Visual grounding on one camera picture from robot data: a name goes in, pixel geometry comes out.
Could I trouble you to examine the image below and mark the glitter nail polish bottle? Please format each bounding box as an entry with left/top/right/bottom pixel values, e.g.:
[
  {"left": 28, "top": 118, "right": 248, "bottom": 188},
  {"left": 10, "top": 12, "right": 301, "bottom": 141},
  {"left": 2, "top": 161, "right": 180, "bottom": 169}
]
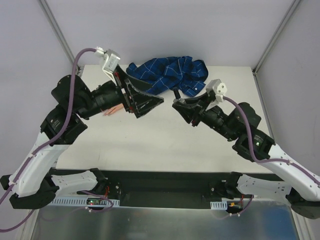
[{"left": 173, "top": 98, "right": 186, "bottom": 104}]

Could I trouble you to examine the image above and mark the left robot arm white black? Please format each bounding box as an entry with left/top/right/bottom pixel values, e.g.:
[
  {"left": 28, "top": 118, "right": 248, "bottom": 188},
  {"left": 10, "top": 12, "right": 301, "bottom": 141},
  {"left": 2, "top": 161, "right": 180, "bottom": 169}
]
[{"left": 0, "top": 66, "right": 164, "bottom": 210}]

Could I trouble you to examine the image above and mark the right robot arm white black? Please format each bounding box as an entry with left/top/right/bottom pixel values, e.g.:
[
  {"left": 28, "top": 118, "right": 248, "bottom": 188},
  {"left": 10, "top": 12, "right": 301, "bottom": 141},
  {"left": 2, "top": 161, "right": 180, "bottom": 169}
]
[{"left": 172, "top": 90, "right": 320, "bottom": 220}]

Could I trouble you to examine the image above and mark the mannequin hand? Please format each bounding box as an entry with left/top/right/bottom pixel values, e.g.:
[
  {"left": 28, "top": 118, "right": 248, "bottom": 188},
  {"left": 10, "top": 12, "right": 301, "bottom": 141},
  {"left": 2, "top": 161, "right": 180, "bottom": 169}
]
[{"left": 103, "top": 104, "right": 124, "bottom": 116}]

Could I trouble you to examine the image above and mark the blue plaid shirt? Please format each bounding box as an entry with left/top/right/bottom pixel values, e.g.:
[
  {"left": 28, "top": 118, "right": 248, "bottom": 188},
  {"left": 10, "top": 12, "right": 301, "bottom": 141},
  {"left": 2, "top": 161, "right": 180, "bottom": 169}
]
[{"left": 126, "top": 56, "right": 209, "bottom": 98}]

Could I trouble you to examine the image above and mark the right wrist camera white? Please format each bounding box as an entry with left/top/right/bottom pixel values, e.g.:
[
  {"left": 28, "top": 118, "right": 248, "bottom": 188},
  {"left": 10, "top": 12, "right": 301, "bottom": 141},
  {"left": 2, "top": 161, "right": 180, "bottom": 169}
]
[{"left": 205, "top": 79, "right": 228, "bottom": 103}]

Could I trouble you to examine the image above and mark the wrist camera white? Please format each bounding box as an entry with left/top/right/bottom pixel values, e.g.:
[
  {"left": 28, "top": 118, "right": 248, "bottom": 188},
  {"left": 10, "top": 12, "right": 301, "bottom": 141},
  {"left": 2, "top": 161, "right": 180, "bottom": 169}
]
[
  {"left": 205, "top": 79, "right": 228, "bottom": 103},
  {"left": 94, "top": 47, "right": 121, "bottom": 81}
]

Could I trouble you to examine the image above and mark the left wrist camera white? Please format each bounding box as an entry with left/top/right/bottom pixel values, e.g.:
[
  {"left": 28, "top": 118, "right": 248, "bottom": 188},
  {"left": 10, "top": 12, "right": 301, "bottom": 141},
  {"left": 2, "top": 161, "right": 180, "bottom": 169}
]
[{"left": 94, "top": 47, "right": 121, "bottom": 81}]

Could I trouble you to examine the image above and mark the right aluminium frame post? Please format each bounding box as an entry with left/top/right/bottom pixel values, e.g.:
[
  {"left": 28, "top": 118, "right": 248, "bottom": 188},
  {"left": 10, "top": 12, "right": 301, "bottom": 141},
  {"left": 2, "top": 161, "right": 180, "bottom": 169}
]
[{"left": 251, "top": 0, "right": 303, "bottom": 75}]

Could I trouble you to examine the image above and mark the aluminium frame post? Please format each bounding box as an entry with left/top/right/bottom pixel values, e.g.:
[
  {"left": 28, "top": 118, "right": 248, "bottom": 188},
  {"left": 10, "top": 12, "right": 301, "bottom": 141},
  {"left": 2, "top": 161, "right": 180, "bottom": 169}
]
[
  {"left": 37, "top": 0, "right": 76, "bottom": 64},
  {"left": 251, "top": 0, "right": 303, "bottom": 75}
]

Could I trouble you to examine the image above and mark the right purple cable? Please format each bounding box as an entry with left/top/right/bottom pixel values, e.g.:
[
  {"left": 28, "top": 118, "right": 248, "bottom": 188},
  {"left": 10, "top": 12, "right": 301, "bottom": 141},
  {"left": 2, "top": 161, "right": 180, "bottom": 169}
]
[{"left": 223, "top": 96, "right": 320, "bottom": 186}]

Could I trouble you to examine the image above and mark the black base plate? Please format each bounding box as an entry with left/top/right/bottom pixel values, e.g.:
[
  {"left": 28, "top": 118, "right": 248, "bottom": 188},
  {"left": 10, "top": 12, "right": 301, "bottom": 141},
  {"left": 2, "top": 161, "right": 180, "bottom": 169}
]
[{"left": 49, "top": 168, "right": 241, "bottom": 208}]

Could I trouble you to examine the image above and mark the right white cable duct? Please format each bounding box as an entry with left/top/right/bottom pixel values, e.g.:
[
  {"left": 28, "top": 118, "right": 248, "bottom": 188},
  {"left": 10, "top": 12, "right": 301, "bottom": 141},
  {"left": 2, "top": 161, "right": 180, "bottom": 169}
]
[{"left": 210, "top": 200, "right": 228, "bottom": 211}]

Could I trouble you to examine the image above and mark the white cable duct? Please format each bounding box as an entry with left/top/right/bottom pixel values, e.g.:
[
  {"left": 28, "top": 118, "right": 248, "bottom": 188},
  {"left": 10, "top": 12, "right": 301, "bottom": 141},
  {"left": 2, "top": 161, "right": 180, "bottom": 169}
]
[
  {"left": 210, "top": 200, "right": 228, "bottom": 211},
  {"left": 48, "top": 196, "right": 120, "bottom": 208}
]

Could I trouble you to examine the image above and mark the left white cable duct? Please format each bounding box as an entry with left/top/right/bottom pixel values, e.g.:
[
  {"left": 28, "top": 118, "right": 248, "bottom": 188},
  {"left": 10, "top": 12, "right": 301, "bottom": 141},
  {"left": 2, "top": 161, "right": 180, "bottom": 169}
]
[{"left": 48, "top": 196, "right": 120, "bottom": 208}]

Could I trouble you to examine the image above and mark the left aluminium frame post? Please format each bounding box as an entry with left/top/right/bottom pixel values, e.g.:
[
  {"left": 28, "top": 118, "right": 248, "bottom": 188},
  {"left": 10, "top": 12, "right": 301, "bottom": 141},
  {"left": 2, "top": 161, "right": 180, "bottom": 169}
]
[{"left": 37, "top": 0, "right": 76, "bottom": 64}]

